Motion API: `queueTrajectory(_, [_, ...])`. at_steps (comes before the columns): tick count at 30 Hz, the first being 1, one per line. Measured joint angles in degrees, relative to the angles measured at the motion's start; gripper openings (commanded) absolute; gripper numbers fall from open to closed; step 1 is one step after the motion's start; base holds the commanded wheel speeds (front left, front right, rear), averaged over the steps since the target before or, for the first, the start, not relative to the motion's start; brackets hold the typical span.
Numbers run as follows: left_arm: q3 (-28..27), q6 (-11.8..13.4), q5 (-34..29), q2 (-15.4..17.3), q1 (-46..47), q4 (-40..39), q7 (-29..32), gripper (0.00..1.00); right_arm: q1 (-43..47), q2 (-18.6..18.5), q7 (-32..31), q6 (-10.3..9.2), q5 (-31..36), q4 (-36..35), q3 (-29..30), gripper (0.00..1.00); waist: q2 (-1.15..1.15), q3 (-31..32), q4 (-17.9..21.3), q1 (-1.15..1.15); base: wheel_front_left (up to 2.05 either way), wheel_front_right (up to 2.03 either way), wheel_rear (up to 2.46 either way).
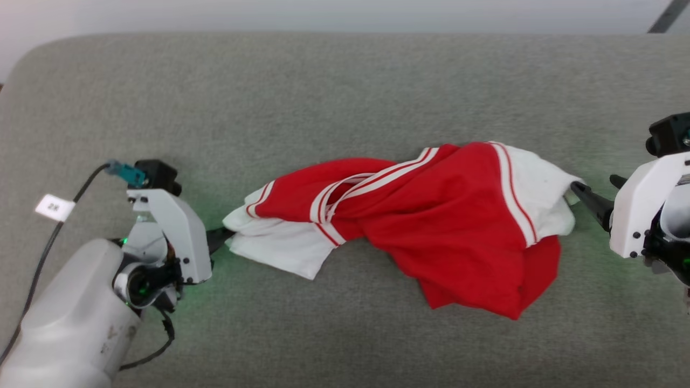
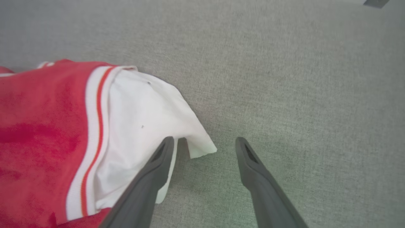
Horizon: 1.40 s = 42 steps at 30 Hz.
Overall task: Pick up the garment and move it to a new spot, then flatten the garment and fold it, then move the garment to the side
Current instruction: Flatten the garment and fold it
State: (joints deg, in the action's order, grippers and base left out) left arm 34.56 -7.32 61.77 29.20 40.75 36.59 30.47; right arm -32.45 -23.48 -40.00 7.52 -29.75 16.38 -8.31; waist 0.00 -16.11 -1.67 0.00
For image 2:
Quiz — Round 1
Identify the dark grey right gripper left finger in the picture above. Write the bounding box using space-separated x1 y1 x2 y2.
99 136 175 228

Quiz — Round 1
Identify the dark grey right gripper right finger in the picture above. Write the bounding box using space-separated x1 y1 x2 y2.
235 137 309 228

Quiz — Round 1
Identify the red and white shirt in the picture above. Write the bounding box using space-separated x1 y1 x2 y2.
0 59 218 228

